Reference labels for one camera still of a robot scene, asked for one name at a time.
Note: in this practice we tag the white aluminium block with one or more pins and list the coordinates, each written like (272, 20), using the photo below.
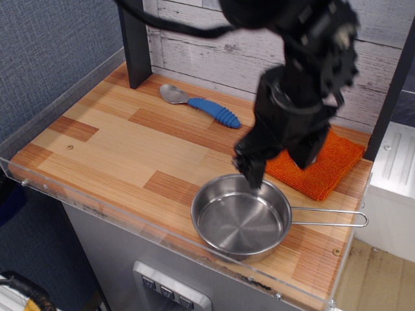
(389, 198)

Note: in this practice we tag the dark right vertical post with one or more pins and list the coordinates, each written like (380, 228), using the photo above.
(392, 96)

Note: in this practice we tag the silver pan with wire handle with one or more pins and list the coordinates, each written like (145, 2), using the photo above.
(247, 225)

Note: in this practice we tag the silver panel with buttons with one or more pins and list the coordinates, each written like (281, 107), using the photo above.
(170, 288)

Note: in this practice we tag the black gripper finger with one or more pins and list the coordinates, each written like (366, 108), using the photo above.
(308, 148)
(252, 169)

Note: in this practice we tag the spoon with blue handle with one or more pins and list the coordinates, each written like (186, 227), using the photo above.
(174, 95)

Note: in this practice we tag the yellow and black object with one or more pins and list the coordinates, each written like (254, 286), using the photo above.
(18, 293)

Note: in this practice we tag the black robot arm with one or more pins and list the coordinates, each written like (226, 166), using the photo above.
(318, 39)

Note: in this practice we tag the dark vertical post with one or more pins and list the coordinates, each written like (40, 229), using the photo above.
(135, 41)
(392, 96)

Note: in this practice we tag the clear acrylic guard rail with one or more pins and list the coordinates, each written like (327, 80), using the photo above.
(127, 165)

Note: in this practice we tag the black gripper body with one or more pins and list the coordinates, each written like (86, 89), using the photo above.
(279, 122)

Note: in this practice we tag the dark left vertical post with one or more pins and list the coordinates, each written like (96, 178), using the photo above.
(135, 41)

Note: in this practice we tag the orange knitted rag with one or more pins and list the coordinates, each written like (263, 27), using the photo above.
(336, 158)

